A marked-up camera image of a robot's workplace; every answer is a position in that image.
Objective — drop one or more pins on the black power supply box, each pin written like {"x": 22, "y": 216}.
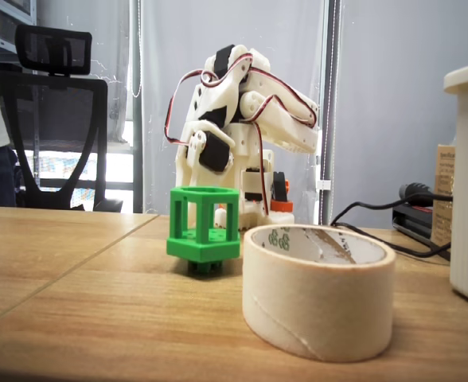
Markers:
{"x": 413, "y": 223}

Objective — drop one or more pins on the grey metal shelf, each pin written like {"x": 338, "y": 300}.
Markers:
{"x": 11, "y": 28}

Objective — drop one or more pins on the green hexagonal printed component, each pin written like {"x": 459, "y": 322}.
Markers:
{"x": 202, "y": 248}

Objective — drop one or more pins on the black mesh office chair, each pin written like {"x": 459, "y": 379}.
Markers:
{"x": 59, "y": 81}

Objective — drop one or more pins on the orange and black table clamp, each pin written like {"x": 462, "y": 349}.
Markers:
{"x": 279, "y": 187}

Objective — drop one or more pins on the brown cardboard box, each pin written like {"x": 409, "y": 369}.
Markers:
{"x": 443, "y": 175}

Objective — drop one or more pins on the beige masking tape roll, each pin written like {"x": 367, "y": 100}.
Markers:
{"x": 317, "y": 310}

